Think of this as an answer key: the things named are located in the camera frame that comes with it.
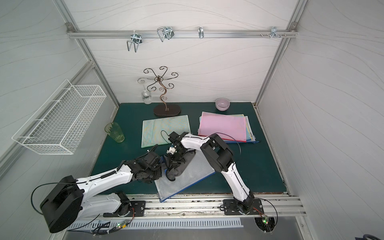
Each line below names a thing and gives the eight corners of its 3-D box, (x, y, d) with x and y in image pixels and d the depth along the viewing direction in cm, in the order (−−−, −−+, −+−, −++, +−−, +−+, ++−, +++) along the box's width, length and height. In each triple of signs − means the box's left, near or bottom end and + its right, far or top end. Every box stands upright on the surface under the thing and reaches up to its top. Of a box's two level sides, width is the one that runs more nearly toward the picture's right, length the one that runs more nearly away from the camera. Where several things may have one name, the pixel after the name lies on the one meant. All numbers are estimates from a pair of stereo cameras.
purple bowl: (215, 111, 118) (216, 106, 114) (214, 103, 125) (215, 97, 120) (229, 111, 119) (230, 106, 114) (227, 103, 125) (228, 97, 120)
